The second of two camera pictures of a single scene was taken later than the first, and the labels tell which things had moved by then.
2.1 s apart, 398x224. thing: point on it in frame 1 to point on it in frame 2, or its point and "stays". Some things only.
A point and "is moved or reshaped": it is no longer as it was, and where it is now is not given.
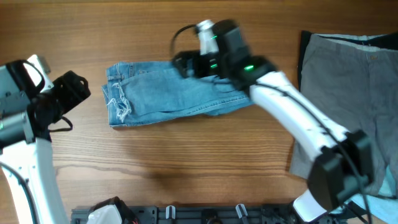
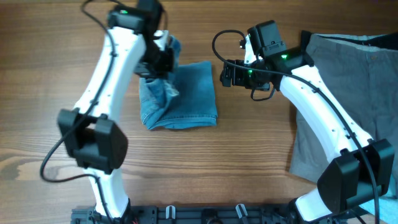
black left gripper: (71, 85) to (166, 66)
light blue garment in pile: (384, 209) stays
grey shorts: (357, 83) stays
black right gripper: (201, 70) to (239, 79)
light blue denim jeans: (139, 91) is moved or reshaped
